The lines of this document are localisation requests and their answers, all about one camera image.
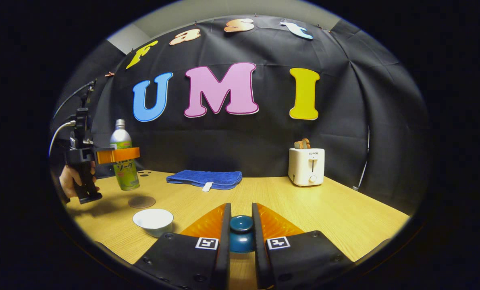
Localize white toaster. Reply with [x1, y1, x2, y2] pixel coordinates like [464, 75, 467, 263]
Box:
[288, 147, 325, 187]

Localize blue folded towel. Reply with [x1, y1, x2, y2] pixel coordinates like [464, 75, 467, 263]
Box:
[166, 170, 243, 192]

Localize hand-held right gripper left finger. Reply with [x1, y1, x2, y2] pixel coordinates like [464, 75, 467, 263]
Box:
[133, 203, 232, 290]

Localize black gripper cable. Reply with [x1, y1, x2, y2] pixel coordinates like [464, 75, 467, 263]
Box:
[53, 80, 97, 120]

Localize black backdrop cloth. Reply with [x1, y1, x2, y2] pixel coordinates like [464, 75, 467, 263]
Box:
[54, 14, 430, 214]

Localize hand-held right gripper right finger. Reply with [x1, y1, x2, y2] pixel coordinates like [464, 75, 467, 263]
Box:
[251, 203, 355, 290]

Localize brown round coaster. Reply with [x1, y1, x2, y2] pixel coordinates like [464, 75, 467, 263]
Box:
[128, 196, 156, 209]

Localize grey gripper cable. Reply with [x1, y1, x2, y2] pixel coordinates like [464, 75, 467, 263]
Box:
[48, 120, 77, 157]

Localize silver green-label water bottle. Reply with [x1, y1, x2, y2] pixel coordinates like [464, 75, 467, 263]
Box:
[110, 119, 141, 191]

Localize white power cable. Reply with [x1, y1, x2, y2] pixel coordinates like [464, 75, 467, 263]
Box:
[353, 126, 371, 191]

